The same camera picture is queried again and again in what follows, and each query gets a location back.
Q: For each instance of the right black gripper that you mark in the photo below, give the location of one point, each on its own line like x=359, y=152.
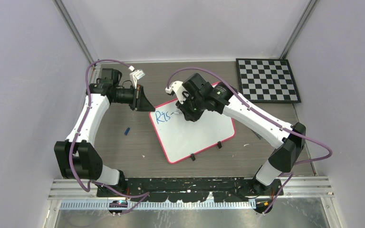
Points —
x=189, y=115

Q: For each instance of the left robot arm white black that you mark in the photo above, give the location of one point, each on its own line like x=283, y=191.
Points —
x=76, y=155

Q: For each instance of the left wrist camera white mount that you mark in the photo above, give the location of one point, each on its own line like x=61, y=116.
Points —
x=135, y=75

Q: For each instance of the white whiteboard pink rim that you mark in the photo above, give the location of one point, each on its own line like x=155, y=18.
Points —
x=179, y=138

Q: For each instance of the white slotted cable duct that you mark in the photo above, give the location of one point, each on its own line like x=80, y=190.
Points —
x=124, y=205

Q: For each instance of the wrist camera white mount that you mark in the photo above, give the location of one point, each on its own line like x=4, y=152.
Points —
x=135, y=75
x=176, y=88

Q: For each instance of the black white checkerboard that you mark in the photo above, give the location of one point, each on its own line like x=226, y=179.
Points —
x=267, y=81

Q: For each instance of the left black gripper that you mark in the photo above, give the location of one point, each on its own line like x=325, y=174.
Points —
x=140, y=103

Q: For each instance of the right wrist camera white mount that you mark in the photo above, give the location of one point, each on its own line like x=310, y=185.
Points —
x=176, y=88

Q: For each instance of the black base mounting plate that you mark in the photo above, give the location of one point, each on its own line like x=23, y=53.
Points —
x=190, y=190

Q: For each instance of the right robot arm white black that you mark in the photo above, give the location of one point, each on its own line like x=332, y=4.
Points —
x=196, y=95

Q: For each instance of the aluminium frame rail front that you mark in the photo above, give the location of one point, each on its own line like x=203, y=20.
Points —
x=70, y=189

